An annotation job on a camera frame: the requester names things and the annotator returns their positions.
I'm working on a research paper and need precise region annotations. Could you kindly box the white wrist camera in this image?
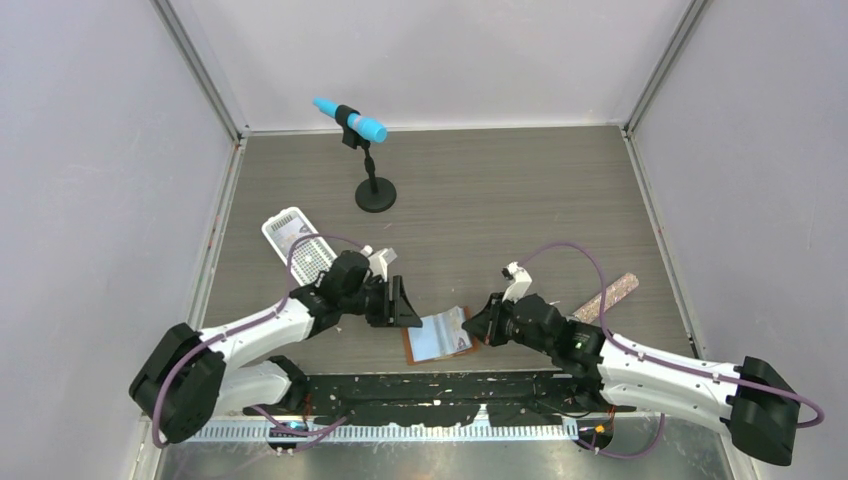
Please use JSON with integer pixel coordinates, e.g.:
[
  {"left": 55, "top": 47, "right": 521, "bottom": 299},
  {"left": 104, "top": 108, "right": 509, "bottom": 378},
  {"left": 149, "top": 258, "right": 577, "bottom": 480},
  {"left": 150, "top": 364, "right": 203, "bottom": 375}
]
[
  {"left": 360, "top": 245, "right": 397, "bottom": 282},
  {"left": 502, "top": 262, "right": 532, "bottom": 303}
]

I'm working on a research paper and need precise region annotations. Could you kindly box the black microphone stand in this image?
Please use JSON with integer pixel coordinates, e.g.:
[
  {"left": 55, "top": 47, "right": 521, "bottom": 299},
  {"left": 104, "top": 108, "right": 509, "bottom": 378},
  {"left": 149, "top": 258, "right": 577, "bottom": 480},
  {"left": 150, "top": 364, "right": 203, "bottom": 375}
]
[{"left": 342, "top": 142, "right": 397, "bottom": 213}]

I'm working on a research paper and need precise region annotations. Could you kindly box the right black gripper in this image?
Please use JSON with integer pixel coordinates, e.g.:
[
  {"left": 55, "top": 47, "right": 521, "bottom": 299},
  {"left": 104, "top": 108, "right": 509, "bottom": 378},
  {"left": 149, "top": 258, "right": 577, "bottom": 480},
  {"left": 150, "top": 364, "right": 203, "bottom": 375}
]
[{"left": 462, "top": 293, "right": 554, "bottom": 356}]

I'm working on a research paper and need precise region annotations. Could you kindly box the white perforated plastic basket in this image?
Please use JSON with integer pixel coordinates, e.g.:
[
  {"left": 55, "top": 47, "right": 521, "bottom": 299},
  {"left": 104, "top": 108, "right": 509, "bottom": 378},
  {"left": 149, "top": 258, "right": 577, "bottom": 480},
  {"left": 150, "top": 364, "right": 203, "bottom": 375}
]
[{"left": 261, "top": 207, "right": 337, "bottom": 286}]

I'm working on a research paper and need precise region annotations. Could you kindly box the VIP card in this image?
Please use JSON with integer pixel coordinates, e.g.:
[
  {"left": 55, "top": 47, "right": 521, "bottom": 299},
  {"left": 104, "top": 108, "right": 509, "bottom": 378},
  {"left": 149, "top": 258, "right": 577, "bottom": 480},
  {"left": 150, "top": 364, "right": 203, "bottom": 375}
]
[{"left": 442, "top": 307, "right": 473, "bottom": 355}]

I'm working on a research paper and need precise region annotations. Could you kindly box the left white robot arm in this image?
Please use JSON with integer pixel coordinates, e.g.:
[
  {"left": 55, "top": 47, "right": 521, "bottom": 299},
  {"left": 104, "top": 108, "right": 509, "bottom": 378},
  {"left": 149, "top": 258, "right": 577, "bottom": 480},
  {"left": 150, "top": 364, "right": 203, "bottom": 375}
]
[{"left": 129, "top": 249, "right": 423, "bottom": 448}]

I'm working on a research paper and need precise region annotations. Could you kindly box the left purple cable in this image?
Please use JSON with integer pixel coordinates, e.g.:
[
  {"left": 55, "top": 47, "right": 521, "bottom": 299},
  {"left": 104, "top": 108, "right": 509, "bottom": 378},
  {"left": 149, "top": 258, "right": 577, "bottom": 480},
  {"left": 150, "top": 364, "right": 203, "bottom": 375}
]
[{"left": 150, "top": 233, "right": 372, "bottom": 452}]

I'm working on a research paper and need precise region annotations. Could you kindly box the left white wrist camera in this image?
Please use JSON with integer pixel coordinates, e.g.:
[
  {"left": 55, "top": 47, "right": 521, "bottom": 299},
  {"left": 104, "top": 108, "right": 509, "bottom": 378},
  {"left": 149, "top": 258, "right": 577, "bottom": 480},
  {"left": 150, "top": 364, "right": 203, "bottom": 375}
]
[{"left": 360, "top": 245, "right": 397, "bottom": 282}]

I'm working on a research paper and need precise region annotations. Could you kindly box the pink glitter stick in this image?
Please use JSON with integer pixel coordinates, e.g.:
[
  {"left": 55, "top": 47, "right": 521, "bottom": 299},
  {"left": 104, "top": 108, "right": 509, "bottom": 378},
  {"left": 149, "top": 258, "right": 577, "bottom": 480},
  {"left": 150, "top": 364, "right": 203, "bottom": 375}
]
[{"left": 572, "top": 272, "right": 640, "bottom": 324}]

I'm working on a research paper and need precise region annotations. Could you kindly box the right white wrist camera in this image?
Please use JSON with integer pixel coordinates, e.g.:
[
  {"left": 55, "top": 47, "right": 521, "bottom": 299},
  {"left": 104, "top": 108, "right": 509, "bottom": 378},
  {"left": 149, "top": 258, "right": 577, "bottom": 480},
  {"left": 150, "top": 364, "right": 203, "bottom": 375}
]
[{"left": 502, "top": 262, "right": 532, "bottom": 303}]

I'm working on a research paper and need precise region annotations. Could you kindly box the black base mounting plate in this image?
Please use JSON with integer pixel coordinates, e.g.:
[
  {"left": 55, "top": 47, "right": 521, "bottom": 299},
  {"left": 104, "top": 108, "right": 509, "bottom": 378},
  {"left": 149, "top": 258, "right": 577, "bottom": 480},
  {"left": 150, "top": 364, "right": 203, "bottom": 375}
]
[{"left": 261, "top": 371, "right": 612, "bottom": 427}]

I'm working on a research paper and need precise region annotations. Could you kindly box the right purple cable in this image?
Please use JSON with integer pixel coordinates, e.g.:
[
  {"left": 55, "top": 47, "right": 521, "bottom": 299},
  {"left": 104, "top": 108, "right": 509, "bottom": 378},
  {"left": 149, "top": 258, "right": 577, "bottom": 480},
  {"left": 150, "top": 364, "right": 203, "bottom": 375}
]
[{"left": 519, "top": 241, "right": 827, "bottom": 460}]

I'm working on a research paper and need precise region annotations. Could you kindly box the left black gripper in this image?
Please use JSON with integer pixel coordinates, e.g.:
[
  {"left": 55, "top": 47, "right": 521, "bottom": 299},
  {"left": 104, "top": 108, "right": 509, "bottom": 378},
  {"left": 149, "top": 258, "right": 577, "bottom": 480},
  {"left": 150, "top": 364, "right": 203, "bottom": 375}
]
[{"left": 340, "top": 275, "right": 421, "bottom": 328}]

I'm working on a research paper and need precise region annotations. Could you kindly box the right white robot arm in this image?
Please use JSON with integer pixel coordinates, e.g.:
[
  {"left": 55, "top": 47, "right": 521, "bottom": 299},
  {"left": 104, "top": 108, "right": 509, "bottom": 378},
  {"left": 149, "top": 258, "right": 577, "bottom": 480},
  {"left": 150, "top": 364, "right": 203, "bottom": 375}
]
[{"left": 462, "top": 293, "right": 800, "bottom": 466}]

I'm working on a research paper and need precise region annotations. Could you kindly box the purple cable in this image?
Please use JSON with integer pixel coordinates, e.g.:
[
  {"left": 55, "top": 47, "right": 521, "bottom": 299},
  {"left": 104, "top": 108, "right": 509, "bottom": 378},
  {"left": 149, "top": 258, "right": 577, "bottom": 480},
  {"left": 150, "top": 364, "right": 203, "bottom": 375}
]
[
  {"left": 519, "top": 241, "right": 827, "bottom": 460},
  {"left": 150, "top": 233, "right": 372, "bottom": 452}
]

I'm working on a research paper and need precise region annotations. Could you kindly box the brown leather card holder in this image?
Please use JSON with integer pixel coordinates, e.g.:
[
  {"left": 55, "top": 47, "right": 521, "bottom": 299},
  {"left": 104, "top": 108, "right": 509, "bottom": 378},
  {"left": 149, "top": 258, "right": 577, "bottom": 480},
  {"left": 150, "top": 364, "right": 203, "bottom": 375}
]
[{"left": 403, "top": 307, "right": 480, "bottom": 365}]

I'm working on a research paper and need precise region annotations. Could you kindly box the blue toy microphone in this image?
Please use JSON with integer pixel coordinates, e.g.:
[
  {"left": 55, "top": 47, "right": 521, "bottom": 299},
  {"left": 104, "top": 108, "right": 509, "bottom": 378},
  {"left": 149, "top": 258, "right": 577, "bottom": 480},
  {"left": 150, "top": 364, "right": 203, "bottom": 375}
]
[{"left": 312, "top": 97, "right": 388, "bottom": 149}]

